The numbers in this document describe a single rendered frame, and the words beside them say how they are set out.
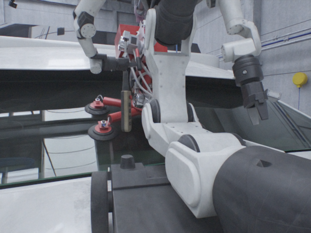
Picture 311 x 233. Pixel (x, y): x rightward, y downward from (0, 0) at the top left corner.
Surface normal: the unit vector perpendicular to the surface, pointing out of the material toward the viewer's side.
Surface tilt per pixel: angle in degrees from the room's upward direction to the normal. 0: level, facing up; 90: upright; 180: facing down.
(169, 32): 152
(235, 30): 161
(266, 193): 57
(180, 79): 84
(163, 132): 34
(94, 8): 134
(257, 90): 76
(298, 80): 90
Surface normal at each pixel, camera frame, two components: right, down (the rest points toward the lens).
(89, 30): 0.48, 0.73
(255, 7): 0.37, 0.07
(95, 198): 0.16, -0.50
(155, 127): 0.13, -0.79
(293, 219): -0.83, -0.36
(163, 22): -0.60, 0.67
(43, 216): -0.16, -0.98
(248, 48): -0.19, -0.17
